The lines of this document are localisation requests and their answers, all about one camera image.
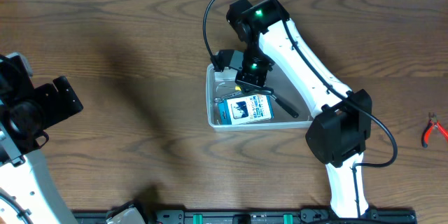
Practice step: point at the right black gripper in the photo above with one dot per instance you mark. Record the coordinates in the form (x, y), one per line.
(253, 85)

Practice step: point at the clear plastic container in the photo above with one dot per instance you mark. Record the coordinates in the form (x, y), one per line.
(219, 84)

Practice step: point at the blue white screw box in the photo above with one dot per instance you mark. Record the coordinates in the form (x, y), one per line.
(243, 110)

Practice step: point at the silver wrench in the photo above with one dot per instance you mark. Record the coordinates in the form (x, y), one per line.
(232, 95)

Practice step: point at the small claw hammer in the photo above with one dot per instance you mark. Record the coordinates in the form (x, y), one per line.
(291, 111)

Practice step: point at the red handled pliers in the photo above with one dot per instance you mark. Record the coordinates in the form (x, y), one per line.
(433, 123)

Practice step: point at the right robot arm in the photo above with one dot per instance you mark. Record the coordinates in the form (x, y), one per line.
(341, 123)

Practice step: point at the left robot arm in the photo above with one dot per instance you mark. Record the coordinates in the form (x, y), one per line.
(28, 193)

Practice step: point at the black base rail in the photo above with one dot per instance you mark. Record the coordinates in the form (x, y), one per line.
(302, 216)

